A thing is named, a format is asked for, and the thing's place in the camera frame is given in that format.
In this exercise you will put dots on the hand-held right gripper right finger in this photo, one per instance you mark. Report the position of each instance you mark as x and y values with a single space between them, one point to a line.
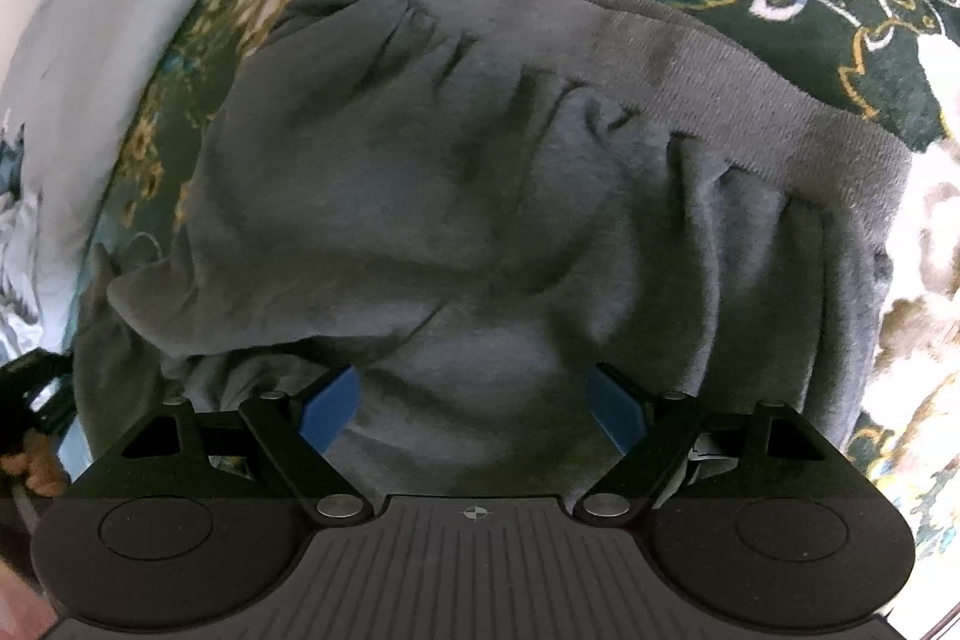
615 407

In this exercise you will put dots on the grey pants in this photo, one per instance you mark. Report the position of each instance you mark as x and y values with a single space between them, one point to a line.
480 197

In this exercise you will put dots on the person's left hand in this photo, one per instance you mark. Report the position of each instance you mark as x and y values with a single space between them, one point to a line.
37 467

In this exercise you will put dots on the grey floral pillow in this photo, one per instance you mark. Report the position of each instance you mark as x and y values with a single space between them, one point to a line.
90 48

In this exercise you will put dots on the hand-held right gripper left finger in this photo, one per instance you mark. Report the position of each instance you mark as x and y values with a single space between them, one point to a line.
334 407

